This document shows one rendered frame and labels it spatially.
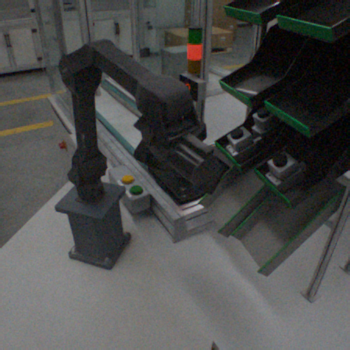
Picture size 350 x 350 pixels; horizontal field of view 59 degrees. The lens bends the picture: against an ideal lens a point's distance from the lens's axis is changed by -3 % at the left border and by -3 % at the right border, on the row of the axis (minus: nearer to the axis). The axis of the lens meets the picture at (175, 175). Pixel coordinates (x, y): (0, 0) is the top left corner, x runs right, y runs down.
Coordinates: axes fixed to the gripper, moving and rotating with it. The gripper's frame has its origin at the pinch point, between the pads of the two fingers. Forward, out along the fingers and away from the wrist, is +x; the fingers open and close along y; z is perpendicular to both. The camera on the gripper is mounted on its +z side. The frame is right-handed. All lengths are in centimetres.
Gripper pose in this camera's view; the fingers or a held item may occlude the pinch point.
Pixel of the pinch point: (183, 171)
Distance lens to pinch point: 68.0
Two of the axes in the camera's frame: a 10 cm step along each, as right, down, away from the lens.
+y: -8.2, -3.9, 4.2
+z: 5.0, -8.4, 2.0
